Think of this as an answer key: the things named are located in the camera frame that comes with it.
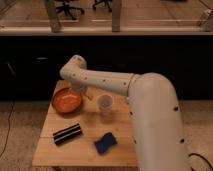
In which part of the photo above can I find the tan flat gripper finger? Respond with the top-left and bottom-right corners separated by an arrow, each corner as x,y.
83,87 -> 93,101

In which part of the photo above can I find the orange ceramic bowl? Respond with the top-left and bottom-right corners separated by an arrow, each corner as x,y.
51,87 -> 82,113

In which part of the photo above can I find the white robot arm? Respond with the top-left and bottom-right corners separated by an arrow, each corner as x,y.
60,55 -> 191,171

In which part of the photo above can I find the clear plastic cup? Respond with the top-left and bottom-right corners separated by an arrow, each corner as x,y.
97,94 -> 113,116

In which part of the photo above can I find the black white striped cloth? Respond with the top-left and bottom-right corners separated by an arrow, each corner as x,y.
53,123 -> 82,145

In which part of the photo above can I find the wooden table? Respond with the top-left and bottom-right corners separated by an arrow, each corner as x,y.
32,87 -> 137,167

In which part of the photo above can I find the blue sponge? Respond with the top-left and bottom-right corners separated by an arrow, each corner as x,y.
94,132 -> 117,155

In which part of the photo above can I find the black office chair left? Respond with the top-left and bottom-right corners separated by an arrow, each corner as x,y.
55,0 -> 85,20

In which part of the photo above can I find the black office chair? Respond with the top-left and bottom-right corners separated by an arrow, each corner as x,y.
55,0 -> 85,20
91,0 -> 113,14

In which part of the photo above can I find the black office chair right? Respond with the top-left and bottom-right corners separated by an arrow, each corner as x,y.
91,0 -> 113,14

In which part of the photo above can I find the black cable left floor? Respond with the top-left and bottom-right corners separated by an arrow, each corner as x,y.
0,99 -> 16,159

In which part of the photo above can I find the black cable floor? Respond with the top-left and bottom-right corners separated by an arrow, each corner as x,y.
188,152 -> 213,171
0,99 -> 16,159

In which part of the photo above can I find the black cable right floor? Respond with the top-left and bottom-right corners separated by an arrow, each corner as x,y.
188,152 -> 213,171

